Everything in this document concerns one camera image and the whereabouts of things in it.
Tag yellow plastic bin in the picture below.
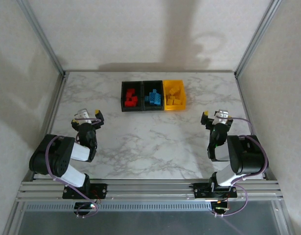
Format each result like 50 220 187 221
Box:
162 79 187 112

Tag black plastic bin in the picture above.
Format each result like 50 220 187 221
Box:
141 80 165 112
121 81 144 113

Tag small black controller board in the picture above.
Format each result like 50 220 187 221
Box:
73 202 97 216
211 200 231 213

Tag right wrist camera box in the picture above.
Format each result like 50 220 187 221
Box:
213 109 232 125

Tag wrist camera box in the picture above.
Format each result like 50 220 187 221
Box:
213 109 232 125
74 109 92 125

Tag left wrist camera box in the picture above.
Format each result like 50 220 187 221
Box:
74 109 92 125

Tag aluminium table side rail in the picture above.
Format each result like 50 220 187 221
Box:
234 74 273 181
25 72 69 182

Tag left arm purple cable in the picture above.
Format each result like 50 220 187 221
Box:
46 117 103 218

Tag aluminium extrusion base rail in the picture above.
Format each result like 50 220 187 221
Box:
17 180 284 203

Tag grey slotted cable duct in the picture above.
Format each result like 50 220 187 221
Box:
24 202 213 212

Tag aluminium frame post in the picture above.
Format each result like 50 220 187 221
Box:
17 0 67 76
234 0 281 77

